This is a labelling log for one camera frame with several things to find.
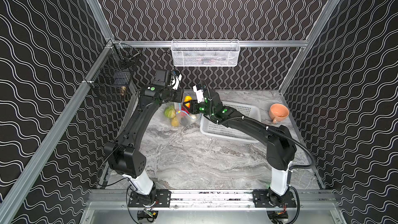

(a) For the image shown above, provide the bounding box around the yellow potato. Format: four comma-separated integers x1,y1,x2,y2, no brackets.
171,117,180,127

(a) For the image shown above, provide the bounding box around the clear zip top bag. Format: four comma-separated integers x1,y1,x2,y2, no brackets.
166,102,201,127

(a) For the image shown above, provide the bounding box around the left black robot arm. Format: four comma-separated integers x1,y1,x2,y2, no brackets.
104,70,183,207

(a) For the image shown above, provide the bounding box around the white plastic perforated basket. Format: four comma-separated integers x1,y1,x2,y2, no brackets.
199,101,262,144

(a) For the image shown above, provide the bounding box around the white wire wall basket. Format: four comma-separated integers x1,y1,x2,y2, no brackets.
171,39,240,67

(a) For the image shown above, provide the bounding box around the black wire wall basket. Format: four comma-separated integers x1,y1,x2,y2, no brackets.
89,45,142,102

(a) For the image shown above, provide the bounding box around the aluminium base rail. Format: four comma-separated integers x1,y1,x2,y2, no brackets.
86,189,338,211

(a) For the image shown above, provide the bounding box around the orange yellow mango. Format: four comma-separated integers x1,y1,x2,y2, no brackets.
183,95,192,109

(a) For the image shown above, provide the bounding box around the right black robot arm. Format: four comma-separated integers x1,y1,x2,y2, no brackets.
183,89,315,207

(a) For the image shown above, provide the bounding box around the green cabbage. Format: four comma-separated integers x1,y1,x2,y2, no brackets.
163,105,176,119

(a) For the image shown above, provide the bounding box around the brass fitting in basket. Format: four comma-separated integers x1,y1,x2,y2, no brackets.
120,86,126,97

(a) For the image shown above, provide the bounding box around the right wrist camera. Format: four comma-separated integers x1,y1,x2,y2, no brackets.
193,85,205,103

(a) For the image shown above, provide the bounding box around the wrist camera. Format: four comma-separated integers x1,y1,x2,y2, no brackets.
172,71,182,90
193,85,205,103

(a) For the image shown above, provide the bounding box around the orange ceramic cup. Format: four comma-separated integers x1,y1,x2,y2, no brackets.
269,103,290,123

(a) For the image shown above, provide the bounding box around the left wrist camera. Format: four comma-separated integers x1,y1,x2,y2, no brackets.
172,71,182,90

